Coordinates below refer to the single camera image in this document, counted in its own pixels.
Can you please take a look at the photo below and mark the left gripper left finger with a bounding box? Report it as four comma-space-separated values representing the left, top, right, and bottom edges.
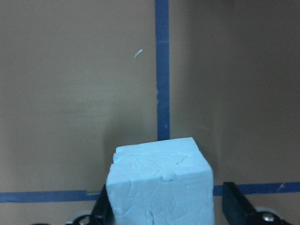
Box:
91, 185, 115, 225

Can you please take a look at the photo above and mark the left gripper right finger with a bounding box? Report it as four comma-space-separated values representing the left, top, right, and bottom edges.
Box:
222, 182, 265, 225

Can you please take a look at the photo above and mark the light blue block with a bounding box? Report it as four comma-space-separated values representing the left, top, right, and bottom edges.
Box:
106, 137, 215, 225

